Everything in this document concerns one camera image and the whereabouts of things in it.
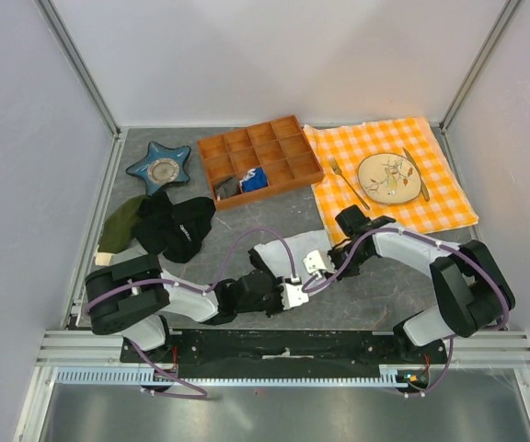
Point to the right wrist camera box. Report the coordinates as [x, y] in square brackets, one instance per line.
[318, 262]

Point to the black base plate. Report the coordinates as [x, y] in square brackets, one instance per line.
[268, 354]

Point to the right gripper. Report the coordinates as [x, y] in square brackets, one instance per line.
[336, 267]

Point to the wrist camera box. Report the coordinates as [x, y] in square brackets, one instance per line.
[318, 262]
[293, 296]

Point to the gold fork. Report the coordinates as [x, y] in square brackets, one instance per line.
[338, 171]

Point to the grey cable duct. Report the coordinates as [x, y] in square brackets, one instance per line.
[138, 376]

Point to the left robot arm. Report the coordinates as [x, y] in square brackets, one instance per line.
[131, 298]

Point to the gold knife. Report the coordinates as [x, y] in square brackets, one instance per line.
[424, 189]

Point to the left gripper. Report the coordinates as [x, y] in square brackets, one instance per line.
[279, 308]

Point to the grey rolled underwear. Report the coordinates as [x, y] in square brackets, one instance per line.
[227, 188]

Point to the olive green underwear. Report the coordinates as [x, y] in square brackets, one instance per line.
[116, 234]

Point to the blue star-shaped dish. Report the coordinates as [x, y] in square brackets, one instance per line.
[161, 166]

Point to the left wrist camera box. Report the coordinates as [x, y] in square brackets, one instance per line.
[293, 296]

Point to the blue rolled underwear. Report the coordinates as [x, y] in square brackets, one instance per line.
[255, 179]

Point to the wooden divided tray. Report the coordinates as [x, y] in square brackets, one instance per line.
[279, 147]

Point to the orange checkered cloth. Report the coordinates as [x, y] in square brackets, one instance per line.
[448, 208]

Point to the white underwear black trim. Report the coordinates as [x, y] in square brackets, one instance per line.
[273, 259]

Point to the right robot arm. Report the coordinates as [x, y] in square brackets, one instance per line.
[470, 290]

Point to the beige floral plate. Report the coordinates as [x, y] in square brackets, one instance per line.
[389, 178]

